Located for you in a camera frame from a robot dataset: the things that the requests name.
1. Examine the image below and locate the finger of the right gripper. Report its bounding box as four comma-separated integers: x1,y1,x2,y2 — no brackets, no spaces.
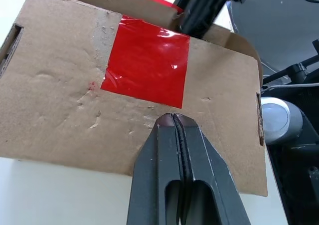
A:
193,0,234,40
172,0,205,34

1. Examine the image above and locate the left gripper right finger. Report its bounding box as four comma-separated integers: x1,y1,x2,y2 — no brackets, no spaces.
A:
173,113,250,225

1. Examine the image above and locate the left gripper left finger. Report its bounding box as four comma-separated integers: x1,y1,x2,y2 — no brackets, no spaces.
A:
126,112,185,225

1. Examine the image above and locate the brown cardboard box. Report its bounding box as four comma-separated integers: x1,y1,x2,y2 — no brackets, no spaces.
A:
0,0,269,197

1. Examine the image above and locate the red tape seal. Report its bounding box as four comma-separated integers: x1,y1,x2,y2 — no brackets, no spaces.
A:
100,0,191,109

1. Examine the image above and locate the silver and black robot body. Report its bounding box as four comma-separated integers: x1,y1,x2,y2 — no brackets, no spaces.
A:
259,39,319,225

